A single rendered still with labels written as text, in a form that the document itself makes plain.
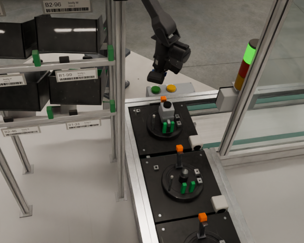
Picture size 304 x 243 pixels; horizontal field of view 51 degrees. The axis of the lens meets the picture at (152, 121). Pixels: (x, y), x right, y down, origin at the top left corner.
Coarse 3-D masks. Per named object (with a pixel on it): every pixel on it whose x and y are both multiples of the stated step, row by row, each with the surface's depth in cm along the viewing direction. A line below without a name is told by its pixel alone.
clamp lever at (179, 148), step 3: (177, 147) 104; (180, 147) 103; (177, 150) 104; (180, 150) 104; (177, 153) 105; (180, 153) 103; (183, 153) 103; (177, 156) 106; (180, 156) 105; (177, 159) 106; (180, 159) 106; (177, 162) 107; (180, 162) 107; (180, 165) 107
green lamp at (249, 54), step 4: (248, 44) 86; (248, 48) 86; (252, 48) 85; (248, 52) 87; (252, 52) 86; (244, 56) 89; (248, 56) 87; (252, 56) 86; (244, 60) 89; (248, 60) 88
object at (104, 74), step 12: (108, 72) 106; (48, 84) 78; (60, 84) 79; (72, 84) 79; (84, 84) 79; (96, 84) 79; (60, 96) 80; (72, 96) 80; (84, 96) 80; (96, 96) 81
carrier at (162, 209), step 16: (144, 160) 112; (160, 160) 112; (176, 160) 113; (192, 160) 113; (144, 176) 107; (160, 176) 108; (176, 176) 106; (192, 176) 106; (208, 176) 109; (160, 192) 103; (176, 192) 102; (192, 192) 102; (208, 192) 105; (160, 208) 100; (176, 208) 100; (192, 208) 101; (208, 208) 101; (224, 208) 100
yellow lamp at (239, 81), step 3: (237, 75) 94; (237, 78) 94; (240, 78) 93; (243, 78) 92; (237, 81) 95; (240, 81) 94; (243, 81) 93; (234, 84) 97; (237, 84) 95; (240, 84) 94; (237, 87) 96; (240, 87) 95
